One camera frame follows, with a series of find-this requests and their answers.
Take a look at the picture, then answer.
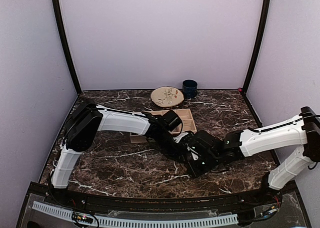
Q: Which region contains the white slotted cable duct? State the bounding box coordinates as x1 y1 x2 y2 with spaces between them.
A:
32 201 239 228

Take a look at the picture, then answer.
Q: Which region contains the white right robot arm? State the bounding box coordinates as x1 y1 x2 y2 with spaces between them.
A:
184 106 320 205

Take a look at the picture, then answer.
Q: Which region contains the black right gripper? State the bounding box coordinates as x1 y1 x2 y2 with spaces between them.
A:
187 152 221 180

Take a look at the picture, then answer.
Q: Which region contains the black corner post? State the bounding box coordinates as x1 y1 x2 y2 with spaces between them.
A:
242 0 271 95
51 0 82 95

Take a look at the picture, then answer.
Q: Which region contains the patterned ceramic plate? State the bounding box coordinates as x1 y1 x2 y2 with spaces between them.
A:
150 86 184 108

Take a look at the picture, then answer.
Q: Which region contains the wooden compartment tray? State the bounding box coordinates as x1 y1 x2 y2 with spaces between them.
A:
129 109 197 144

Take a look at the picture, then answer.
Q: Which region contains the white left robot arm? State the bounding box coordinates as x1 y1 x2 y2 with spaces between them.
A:
50 99 193 206

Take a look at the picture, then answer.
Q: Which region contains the right black corner post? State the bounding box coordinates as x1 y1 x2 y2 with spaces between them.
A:
242 0 271 95

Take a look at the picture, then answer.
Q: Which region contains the dark blue mug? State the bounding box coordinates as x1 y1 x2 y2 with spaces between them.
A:
182 80 198 99

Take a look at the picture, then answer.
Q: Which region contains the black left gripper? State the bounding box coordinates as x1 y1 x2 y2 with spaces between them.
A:
152 129 187 163

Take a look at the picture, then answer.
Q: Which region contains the left black corner post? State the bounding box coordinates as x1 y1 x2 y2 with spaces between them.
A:
51 0 82 95

